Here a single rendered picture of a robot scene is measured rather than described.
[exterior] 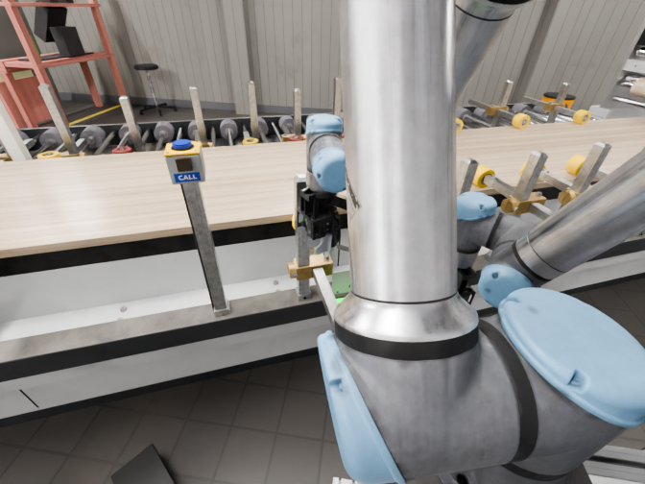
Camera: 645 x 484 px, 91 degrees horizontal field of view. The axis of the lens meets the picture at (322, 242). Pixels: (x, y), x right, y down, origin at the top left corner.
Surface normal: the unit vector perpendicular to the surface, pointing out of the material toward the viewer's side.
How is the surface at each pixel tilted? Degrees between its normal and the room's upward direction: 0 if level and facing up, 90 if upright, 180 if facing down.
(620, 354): 7
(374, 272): 70
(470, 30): 119
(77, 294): 90
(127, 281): 90
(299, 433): 0
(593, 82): 90
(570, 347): 7
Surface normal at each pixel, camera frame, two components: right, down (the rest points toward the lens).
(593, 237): -0.52, 0.53
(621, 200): -0.86, 0.11
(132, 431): 0.03, -0.80
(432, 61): 0.35, 0.08
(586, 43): -0.14, 0.59
